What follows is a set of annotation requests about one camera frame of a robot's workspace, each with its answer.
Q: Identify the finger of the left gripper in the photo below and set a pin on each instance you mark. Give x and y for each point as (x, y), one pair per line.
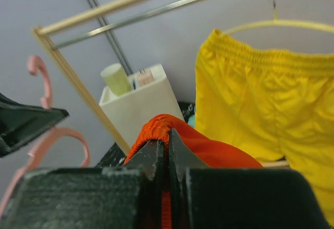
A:
(21, 124)

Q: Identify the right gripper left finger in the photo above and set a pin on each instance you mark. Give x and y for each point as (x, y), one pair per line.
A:
(109, 197)

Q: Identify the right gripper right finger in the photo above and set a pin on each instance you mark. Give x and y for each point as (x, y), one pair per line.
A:
(205, 197)

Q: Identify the orange shorts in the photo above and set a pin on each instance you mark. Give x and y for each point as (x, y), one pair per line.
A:
(214, 153)

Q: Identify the pink plastic hanger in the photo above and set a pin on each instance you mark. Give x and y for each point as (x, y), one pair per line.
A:
(36, 65)

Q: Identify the yellow shorts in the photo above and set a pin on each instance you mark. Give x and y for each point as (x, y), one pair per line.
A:
(272, 104)

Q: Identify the teal headphones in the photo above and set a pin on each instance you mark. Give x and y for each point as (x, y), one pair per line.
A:
(191, 120)

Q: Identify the metal hanging rod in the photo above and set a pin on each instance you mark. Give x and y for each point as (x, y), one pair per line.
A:
(127, 21)

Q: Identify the white storage box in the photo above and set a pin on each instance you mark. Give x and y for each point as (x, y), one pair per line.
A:
(129, 112)

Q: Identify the pale yellow cup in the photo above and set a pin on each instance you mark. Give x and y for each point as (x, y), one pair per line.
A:
(116, 79)

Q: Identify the wooden clothes rack frame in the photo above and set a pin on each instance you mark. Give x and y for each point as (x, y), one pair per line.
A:
(171, 39)

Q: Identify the yellow wire hanger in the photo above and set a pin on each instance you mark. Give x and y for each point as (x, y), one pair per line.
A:
(282, 23)

